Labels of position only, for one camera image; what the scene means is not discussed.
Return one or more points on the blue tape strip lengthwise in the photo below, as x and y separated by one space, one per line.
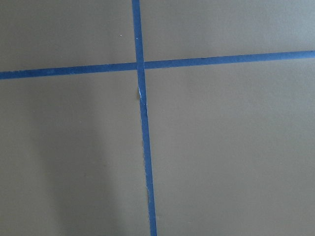
140 66

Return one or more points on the blue tape strip crosswise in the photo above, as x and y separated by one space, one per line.
130 66

